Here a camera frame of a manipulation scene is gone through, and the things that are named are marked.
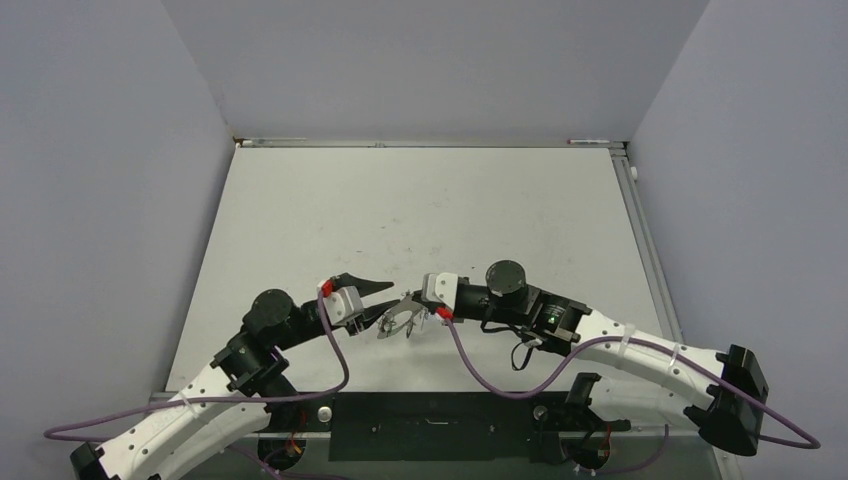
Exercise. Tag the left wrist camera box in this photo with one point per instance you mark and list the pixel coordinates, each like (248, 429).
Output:
(340, 298)

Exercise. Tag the aluminium back rail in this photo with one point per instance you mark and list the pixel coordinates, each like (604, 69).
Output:
(437, 143)

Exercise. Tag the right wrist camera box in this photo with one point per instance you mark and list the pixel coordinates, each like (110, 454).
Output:
(439, 290)

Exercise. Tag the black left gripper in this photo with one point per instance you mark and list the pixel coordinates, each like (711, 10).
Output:
(369, 314)

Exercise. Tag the aluminium right side rail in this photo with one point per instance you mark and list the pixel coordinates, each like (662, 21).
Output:
(627, 175)

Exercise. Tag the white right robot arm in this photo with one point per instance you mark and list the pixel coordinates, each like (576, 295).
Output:
(721, 395)

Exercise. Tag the large steel carabiner keyring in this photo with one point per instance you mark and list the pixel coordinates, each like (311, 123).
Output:
(400, 318)

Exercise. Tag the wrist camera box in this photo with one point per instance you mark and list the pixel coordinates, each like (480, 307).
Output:
(340, 298)
(439, 290)

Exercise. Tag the pen on back rail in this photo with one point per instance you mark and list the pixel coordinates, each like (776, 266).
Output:
(589, 142)

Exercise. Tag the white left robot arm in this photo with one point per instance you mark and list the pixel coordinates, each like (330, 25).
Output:
(248, 370)

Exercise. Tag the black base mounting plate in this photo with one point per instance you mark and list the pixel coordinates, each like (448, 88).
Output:
(434, 426)

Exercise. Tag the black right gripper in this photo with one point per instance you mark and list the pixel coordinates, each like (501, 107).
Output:
(456, 315)

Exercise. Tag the aluminium rail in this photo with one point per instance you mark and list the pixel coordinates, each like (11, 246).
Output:
(437, 143)
(627, 175)

